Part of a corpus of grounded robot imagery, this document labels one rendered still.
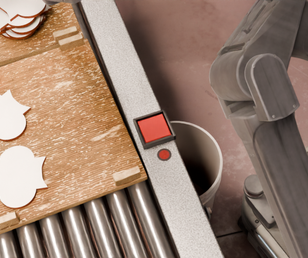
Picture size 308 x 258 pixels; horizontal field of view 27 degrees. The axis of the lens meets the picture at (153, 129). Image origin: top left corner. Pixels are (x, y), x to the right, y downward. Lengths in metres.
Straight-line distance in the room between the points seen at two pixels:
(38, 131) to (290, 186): 0.84
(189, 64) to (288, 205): 1.99
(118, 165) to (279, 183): 0.71
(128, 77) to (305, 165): 0.86
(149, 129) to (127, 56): 0.22
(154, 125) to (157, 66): 1.26
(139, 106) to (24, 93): 0.27
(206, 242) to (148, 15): 1.69
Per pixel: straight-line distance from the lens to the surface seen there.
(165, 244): 1.32
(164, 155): 1.41
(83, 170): 1.39
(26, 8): 1.59
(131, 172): 1.34
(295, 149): 0.72
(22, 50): 1.60
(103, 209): 1.37
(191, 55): 2.72
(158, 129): 1.43
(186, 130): 2.12
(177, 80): 2.64
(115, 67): 1.55
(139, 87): 1.51
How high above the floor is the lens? 2.15
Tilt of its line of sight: 59 degrees down
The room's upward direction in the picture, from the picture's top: 5 degrees counter-clockwise
